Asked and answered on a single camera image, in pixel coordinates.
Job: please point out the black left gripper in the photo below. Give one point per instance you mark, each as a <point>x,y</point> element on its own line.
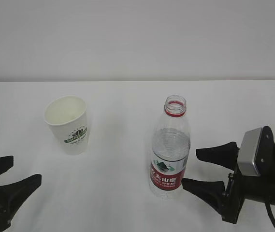
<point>12,196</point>

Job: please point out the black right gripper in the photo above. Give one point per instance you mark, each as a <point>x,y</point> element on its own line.
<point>258,188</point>

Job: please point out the clear Nongfu Spring water bottle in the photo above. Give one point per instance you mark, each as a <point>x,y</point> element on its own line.
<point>170,146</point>

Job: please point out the white paper cup green logo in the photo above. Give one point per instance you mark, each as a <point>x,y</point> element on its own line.
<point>67,119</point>

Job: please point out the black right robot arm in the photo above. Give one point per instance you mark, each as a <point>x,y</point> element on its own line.
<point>229,210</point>

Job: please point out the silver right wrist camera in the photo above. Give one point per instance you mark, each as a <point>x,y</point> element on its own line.
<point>247,155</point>

